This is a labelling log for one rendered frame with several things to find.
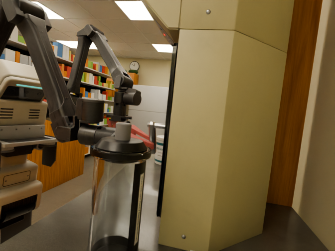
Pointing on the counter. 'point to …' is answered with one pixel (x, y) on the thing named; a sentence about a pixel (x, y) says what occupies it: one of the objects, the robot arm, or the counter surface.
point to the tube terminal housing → (223, 121)
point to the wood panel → (293, 100)
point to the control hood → (166, 15)
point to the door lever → (154, 133)
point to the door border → (168, 129)
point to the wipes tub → (159, 149)
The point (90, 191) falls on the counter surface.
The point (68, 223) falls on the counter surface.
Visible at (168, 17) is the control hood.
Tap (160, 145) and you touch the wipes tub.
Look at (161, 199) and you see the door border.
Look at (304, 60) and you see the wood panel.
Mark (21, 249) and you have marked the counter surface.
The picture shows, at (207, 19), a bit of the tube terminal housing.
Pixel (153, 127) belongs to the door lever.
